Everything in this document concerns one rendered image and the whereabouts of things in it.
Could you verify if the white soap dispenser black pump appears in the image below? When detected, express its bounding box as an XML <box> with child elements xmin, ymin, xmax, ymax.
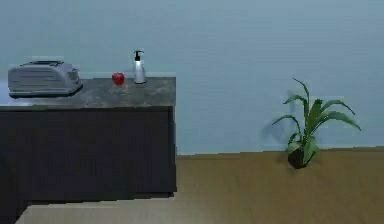
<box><xmin>133</xmin><ymin>49</ymin><xmax>147</xmax><ymax>85</ymax></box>

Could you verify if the red apple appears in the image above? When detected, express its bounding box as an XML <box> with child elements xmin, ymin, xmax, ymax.
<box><xmin>111</xmin><ymin>71</ymin><xmax>126</xmax><ymax>87</ymax></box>

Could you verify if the dark kitchen counter cabinet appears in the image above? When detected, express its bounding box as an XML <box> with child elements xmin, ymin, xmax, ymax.
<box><xmin>0</xmin><ymin>76</ymin><xmax>178</xmax><ymax>224</ymax></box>

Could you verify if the green house plant dark pot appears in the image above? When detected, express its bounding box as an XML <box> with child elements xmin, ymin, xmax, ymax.
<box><xmin>271</xmin><ymin>77</ymin><xmax>362</xmax><ymax>170</ymax></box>

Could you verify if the grey toaster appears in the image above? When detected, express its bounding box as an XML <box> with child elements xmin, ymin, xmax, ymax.
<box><xmin>7</xmin><ymin>59</ymin><xmax>84</xmax><ymax>99</ymax></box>

